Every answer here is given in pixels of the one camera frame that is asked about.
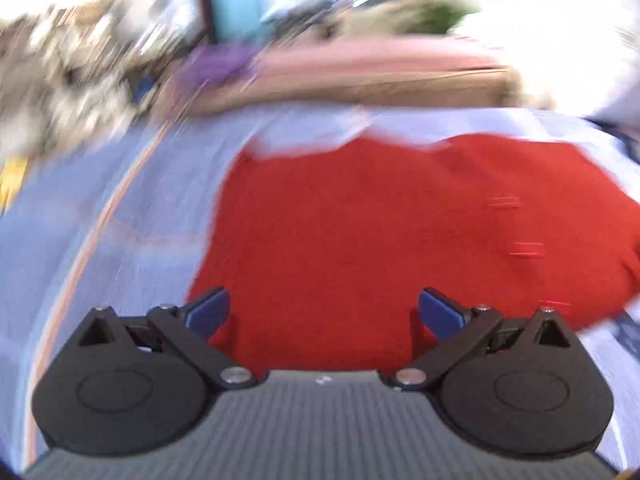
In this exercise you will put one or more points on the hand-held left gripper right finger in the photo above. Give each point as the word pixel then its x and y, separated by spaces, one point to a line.
pixel 440 312

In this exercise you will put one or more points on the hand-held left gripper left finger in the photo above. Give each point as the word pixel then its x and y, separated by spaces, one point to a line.
pixel 210 310

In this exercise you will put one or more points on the red knitted sweater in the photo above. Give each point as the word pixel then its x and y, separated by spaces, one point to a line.
pixel 375 220

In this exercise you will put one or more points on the blue patterned bed sheet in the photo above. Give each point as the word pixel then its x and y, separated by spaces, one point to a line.
pixel 75 235

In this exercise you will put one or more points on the pale lilac sheet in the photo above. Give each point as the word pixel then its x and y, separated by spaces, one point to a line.
pixel 310 129

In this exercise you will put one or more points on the purple cloth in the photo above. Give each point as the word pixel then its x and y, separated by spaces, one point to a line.
pixel 215 65

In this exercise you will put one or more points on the pink mattress bed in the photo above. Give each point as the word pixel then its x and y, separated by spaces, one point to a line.
pixel 375 70

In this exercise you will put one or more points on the green potted plant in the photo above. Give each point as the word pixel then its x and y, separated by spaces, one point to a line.
pixel 440 15

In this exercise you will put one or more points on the white floral quilt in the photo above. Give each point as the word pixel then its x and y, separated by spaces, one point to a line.
pixel 550 35

